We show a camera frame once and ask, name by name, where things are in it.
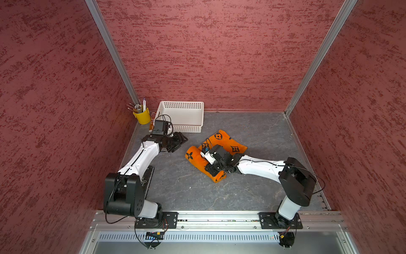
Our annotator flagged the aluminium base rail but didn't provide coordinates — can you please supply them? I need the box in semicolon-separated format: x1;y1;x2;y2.
85;209;348;232

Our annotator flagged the orange white card box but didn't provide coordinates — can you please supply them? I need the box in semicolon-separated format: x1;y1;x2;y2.
149;112;156;133

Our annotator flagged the yellow metal pencil bucket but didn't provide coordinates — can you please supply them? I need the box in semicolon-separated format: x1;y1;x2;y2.
133;108;151;125

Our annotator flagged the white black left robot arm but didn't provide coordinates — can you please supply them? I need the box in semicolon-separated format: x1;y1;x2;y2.
103;132;188;228

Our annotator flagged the orange black patterned pillowcase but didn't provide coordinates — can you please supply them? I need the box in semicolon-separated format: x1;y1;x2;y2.
185;130;247;183

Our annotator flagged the aluminium corner post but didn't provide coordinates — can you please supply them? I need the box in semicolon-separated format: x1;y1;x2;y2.
85;0;140;104
284;0;357;118

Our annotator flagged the white perforated plastic basket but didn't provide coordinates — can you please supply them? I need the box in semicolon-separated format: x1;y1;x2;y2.
155;101;205;133

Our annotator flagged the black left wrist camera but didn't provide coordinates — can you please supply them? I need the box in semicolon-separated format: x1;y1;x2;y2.
152;120;173;136

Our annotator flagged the white marker pen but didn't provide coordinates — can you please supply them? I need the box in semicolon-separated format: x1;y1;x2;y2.
142;97;147;113

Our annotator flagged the left aluminium corner post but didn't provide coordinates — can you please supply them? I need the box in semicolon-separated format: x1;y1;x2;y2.
85;0;140;104

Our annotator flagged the right aluminium corner post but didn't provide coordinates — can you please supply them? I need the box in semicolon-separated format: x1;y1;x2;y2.
284;0;357;118

